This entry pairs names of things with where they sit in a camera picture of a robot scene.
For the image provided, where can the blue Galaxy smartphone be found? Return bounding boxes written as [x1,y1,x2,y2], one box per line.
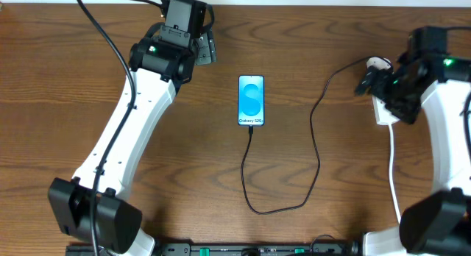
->
[238,75,265,127]

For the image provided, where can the black USB charging cable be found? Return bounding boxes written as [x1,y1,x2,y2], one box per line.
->
[240,55,394,216]

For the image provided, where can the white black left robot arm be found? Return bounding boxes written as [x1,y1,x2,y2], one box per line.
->
[47,23,216,255]

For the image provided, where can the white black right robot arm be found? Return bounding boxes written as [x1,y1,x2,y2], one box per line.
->
[355,52,470,255]

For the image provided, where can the white power strip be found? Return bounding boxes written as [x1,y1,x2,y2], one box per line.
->
[366,57,399,126]

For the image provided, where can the white power strip cord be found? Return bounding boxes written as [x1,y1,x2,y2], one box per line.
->
[387,124,403,224]

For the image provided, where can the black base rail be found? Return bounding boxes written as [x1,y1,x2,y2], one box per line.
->
[65,241,365,256]

